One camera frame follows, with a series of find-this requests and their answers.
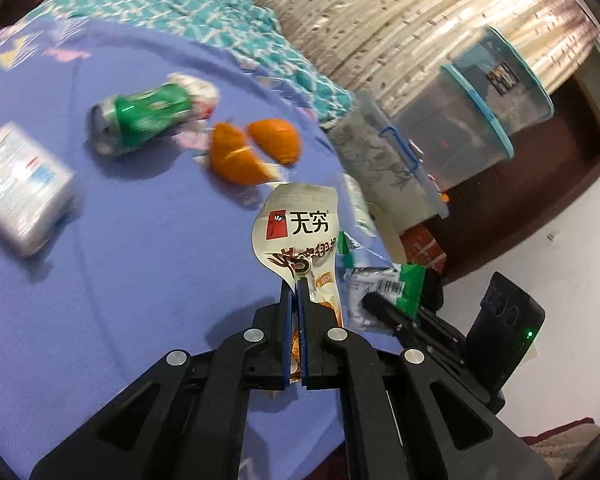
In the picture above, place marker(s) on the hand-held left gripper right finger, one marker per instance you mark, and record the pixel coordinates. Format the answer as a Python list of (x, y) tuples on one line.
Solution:
[(304, 332)]

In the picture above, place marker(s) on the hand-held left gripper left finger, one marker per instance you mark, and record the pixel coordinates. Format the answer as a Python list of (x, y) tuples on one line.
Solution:
[(286, 332)]

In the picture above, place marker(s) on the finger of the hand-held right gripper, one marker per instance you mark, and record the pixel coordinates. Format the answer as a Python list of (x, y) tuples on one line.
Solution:
[(432, 292), (380, 306)]

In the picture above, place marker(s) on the green and white packet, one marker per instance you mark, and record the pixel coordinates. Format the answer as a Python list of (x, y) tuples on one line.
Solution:
[(385, 285)]

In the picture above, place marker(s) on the beige snack packet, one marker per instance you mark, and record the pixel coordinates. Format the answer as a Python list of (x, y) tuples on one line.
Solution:
[(300, 230)]

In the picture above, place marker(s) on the orange peel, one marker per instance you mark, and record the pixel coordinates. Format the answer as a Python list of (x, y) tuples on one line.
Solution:
[(275, 140), (240, 157)]

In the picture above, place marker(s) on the white paper wrapper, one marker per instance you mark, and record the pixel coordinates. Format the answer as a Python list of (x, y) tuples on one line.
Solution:
[(197, 92)]

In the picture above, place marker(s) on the green drink can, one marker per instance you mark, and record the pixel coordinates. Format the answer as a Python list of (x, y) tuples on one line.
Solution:
[(140, 115)]

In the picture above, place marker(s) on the white tissue pack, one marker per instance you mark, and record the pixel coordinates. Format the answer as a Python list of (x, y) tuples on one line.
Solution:
[(20, 185)]

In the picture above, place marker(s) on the orange paper bag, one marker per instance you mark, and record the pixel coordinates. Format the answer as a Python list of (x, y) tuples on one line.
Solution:
[(425, 255)]

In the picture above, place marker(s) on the small orange fruit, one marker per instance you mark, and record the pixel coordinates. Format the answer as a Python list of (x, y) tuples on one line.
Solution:
[(443, 198)]

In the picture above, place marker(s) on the clear storage box teal lid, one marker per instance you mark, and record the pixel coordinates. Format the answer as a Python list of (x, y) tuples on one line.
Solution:
[(475, 110)]

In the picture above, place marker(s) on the leaf patterned curtain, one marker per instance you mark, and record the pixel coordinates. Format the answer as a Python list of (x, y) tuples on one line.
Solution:
[(380, 20)]

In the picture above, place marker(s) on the teal patterned quilt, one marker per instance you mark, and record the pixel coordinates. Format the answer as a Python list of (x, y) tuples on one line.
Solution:
[(180, 0)]

